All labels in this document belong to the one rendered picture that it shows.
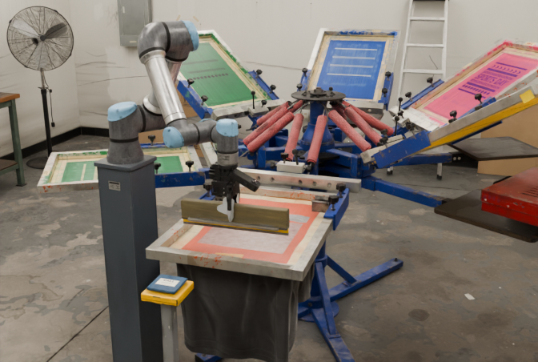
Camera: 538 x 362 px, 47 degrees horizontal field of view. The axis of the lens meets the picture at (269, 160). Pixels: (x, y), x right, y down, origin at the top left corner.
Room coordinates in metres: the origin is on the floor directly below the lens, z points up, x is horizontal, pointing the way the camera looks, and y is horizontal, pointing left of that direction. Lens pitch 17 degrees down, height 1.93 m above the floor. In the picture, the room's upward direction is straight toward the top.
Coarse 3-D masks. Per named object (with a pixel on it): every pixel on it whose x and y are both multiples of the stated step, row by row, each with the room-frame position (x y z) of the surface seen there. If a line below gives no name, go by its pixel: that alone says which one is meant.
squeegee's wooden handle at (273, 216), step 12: (192, 204) 2.13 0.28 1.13; (204, 204) 2.11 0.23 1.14; (216, 204) 2.10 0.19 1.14; (240, 204) 2.08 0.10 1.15; (192, 216) 2.13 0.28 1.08; (204, 216) 2.11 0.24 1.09; (216, 216) 2.10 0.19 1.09; (240, 216) 2.07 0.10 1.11; (252, 216) 2.06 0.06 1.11; (264, 216) 2.04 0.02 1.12; (276, 216) 2.03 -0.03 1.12; (288, 216) 2.03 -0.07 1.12
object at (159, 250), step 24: (240, 192) 2.74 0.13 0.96; (264, 192) 2.70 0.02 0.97; (288, 192) 2.67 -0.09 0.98; (312, 192) 2.65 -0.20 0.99; (168, 240) 2.14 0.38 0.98; (312, 240) 2.12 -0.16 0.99; (192, 264) 1.99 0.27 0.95; (216, 264) 1.97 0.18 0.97; (240, 264) 1.94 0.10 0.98; (264, 264) 1.92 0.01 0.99; (288, 264) 1.92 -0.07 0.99
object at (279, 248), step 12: (276, 204) 2.59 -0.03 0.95; (288, 204) 2.59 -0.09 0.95; (300, 204) 2.59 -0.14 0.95; (312, 216) 2.45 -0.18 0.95; (300, 228) 2.32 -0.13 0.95; (252, 240) 2.20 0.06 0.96; (264, 240) 2.20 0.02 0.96; (276, 240) 2.20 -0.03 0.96; (288, 240) 2.20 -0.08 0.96; (300, 240) 2.20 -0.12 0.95; (240, 252) 2.09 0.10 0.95; (252, 252) 2.09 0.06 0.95; (264, 252) 2.09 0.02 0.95; (276, 252) 2.09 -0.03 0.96; (288, 252) 2.09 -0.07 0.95
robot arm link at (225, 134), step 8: (224, 120) 2.10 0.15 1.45; (232, 120) 2.10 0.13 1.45; (216, 128) 2.08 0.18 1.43; (224, 128) 2.06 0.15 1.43; (232, 128) 2.07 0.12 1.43; (216, 136) 2.08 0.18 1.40; (224, 136) 2.06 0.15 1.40; (232, 136) 2.07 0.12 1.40; (224, 144) 2.06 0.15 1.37; (232, 144) 2.07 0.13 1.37; (224, 152) 2.06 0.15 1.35; (232, 152) 2.07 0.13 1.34
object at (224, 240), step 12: (252, 204) 2.59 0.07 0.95; (264, 204) 2.59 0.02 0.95; (204, 228) 2.32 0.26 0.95; (216, 228) 2.32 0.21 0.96; (192, 240) 2.20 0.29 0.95; (204, 240) 2.20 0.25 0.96; (216, 240) 2.20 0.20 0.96; (228, 240) 2.20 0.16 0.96; (240, 240) 2.20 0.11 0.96; (216, 252) 2.09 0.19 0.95; (228, 252) 2.09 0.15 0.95
